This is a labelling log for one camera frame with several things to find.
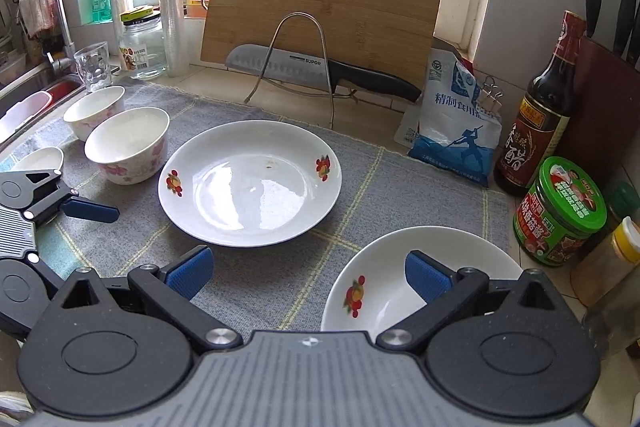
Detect white bowl pink flowers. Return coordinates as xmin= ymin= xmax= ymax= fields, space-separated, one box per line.
xmin=85 ymin=107 xmax=170 ymax=185

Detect white plate with fruit print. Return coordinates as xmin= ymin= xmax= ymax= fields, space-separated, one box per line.
xmin=157 ymin=120 xmax=343 ymax=248

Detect plain white bowl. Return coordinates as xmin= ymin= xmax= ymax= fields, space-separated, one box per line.
xmin=11 ymin=146 xmax=64 ymax=171

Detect clear glass mug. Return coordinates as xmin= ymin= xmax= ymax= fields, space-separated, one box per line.
xmin=74 ymin=41 xmax=113 ymax=92

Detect green lid sauce jar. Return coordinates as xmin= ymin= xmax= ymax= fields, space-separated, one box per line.
xmin=513 ymin=156 xmax=608 ymax=268

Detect yellow lid spice jar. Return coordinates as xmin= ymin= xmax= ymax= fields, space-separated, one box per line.
xmin=570 ymin=216 xmax=640 ymax=308

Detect white blue salt bag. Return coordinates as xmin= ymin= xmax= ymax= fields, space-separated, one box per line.
xmin=394 ymin=48 xmax=502 ymax=186

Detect clear glass oil bottle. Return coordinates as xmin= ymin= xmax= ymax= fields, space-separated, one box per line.
xmin=582 ymin=274 xmax=639 ymax=359

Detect glass jar yellow lid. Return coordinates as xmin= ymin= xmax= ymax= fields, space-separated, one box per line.
xmin=118 ymin=5 xmax=167 ymax=80

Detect dark vinegar bottle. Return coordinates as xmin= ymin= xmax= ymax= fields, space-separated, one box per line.
xmin=494 ymin=11 xmax=587 ymax=197

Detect metal faucet with cloth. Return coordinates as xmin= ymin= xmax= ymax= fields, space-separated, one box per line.
xmin=17 ymin=0 xmax=76 ymax=77

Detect green cap small jar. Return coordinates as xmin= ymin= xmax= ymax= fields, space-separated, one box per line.
xmin=604 ymin=181 xmax=640 ymax=229

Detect plastic wrap roll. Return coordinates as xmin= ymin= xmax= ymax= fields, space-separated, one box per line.
xmin=158 ymin=0 xmax=189 ymax=77
xmin=106 ymin=0 xmax=134 ymax=44

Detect binder clip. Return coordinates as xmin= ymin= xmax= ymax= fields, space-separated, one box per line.
xmin=477 ymin=75 xmax=503 ymax=115

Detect dark red knife block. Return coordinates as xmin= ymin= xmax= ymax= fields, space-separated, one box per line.
xmin=558 ymin=0 xmax=639 ymax=187

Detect wire cutting board stand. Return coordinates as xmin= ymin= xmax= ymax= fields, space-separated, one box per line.
xmin=244 ymin=11 xmax=335 ymax=129

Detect kitchen knife black handle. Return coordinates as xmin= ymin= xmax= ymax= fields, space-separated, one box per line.
xmin=224 ymin=43 xmax=422 ymax=103

